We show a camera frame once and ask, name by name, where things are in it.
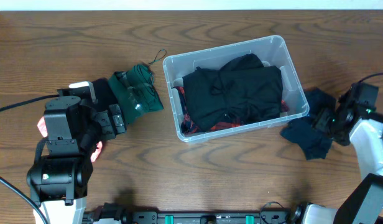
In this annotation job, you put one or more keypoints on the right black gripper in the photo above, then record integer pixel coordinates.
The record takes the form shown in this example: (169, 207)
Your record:
(320, 121)

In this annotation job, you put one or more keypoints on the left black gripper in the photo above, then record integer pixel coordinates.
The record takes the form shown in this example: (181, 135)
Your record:
(117, 119)

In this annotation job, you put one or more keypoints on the dark navy garment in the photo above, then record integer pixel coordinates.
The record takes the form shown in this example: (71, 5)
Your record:
(314, 143)

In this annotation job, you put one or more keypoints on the pink printed t-shirt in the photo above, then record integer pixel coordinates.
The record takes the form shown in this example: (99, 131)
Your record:
(43, 131)

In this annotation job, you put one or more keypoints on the red plaid flannel shirt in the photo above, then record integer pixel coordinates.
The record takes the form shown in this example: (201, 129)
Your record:
(231, 120)

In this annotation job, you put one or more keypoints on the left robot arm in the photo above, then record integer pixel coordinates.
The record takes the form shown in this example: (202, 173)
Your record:
(58, 179)

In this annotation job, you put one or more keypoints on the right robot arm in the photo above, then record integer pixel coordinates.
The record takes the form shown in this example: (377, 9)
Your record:
(355, 122)

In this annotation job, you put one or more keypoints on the black taped folded garment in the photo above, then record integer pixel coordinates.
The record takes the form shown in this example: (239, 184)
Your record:
(104, 95)

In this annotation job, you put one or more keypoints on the green folded garment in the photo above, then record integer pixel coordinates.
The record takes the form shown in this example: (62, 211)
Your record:
(134, 90)

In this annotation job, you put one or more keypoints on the clear plastic storage bin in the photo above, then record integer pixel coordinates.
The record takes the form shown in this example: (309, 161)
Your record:
(271, 50)

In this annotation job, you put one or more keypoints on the black mounting rail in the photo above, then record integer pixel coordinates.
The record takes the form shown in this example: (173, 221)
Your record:
(210, 217)

